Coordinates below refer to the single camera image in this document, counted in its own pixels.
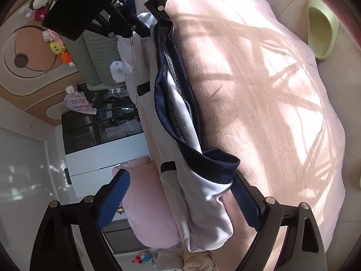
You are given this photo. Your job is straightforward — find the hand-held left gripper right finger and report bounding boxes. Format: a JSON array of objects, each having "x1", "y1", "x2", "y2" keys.
[{"x1": 231, "y1": 172, "x2": 329, "y2": 271}]

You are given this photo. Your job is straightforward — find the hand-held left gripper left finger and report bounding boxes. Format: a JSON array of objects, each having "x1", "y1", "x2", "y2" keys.
[{"x1": 30, "y1": 169, "x2": 131, "y2": 271}]

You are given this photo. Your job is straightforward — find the white and navy jacket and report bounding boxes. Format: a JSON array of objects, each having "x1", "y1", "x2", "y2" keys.
[{"x1": 124, "y1": 0, "x2": 241, "y2": 253}]

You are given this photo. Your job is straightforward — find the pink checked pillow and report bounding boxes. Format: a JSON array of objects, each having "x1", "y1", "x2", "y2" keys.
[
  {"x1": 117, "y1": 32, "x2": 136, "y2": 63},
  {"x1": 124, "y1": 62, "x2": 139, "y2": 105}
]

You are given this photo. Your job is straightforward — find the large pink pillow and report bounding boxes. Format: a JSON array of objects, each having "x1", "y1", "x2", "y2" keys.
[{"x1": 111, "y1": 156, "x2": 181, "y2": 247}]

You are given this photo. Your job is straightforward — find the grey padded headboard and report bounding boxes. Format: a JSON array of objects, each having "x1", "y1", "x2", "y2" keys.
[{"x1": 76, "y1": 30, "x2": 122, "y2": 91}]

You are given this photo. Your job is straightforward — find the grey door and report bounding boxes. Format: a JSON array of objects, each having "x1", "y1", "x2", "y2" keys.
[{"x1": 103, "y1": 220, "x2": 150, "y2": 255}]

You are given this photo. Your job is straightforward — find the red plush toy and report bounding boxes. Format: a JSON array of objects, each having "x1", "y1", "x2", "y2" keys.
[{"x1": 34, "y1": 6, "x2": 51, "y2": 21}]

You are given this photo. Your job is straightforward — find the pink and white plush toy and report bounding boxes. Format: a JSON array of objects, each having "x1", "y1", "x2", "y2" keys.
[{"x1": 42, "y1": 30, "x2": 61, "y2": 43}]

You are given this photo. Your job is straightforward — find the white and black plush toy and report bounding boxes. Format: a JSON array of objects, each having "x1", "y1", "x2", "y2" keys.
[{"x1": 27, "y1": 0, "x2": 48, "y2": 17}]

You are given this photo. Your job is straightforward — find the white wardrobe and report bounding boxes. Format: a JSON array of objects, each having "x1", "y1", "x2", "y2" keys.
[{"x1": 63, "y1": 131, "x2": 151, "y2": 198}]

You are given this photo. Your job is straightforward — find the yellow plush toy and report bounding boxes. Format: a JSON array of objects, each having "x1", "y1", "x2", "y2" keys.
[{"x1": 49, "y1": 40, "x2": 65, "y2": 54}]

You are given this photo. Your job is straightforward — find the red and blue doll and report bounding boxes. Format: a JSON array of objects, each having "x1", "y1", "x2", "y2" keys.
[{"x1": 132, "y1": 252, "x2": 154, "y2": 265}]

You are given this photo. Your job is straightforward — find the glass door wardrobe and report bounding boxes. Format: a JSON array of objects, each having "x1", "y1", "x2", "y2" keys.
[{"x1": 61, "y1": 89, "x2": 144, "y2": 155}]

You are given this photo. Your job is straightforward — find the cream cloth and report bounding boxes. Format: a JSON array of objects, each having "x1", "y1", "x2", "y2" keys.
[{"x1": 182, "y1": 250, "x2": 219, "y2": 271}]

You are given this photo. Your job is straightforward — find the pink bed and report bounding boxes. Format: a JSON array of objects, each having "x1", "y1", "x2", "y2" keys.
[{"x1": 131, "y1": 0, "x2": 346, "y2": 271}]

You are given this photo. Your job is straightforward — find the pale green slipper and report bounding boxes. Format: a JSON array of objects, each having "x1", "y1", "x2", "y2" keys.
[{"x1": 307, "y1": 0, "x2": 339, "y2": 61}]

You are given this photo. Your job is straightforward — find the person's pink fleece pants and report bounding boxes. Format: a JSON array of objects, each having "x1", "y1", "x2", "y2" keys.
[{"x1": 307, "y1": 0, "x2": 361, "y2": 50}]

